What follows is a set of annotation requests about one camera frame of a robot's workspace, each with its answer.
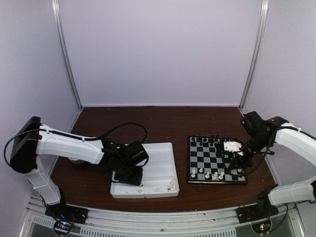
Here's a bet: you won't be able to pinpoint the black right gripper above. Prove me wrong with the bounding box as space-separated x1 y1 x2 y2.
227 134 271 171

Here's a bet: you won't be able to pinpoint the white plastic compartment tray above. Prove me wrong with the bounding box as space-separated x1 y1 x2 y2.
110 142 180 199

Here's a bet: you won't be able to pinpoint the black white chess board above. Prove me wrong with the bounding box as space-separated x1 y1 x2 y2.
187 140 248 185

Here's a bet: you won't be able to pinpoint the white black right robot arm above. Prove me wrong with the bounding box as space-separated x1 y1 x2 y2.
223 111 316 218

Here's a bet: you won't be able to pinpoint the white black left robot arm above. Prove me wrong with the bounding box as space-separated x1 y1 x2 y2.
4 116 149 219

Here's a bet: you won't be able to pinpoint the row of black chess pieces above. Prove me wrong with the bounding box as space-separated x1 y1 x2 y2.
187 135 235 149

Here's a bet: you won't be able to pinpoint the white scalloped bowl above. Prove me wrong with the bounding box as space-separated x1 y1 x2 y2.
69 159 85 164

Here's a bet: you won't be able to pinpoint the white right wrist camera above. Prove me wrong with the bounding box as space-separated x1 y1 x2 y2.
223 141 244 156

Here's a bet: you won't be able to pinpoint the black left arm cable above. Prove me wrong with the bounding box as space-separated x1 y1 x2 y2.
83 122 148 144

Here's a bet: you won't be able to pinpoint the front aluminium rail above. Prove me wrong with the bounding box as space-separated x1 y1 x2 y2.
17 198 308 237

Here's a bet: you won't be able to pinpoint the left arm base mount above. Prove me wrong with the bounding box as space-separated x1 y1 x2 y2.
45 205 88 236

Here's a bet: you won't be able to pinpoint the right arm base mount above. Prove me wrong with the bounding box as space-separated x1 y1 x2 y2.
236 204 279 235

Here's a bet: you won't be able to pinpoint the right aluminium frame post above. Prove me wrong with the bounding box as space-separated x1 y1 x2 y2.
238 0 270 114

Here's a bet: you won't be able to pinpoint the aluminium frame post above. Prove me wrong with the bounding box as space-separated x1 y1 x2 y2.
238 0 270 114
51 0 83 110

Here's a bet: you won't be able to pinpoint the left aluminium frame post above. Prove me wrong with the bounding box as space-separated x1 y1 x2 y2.
51 0 83 110

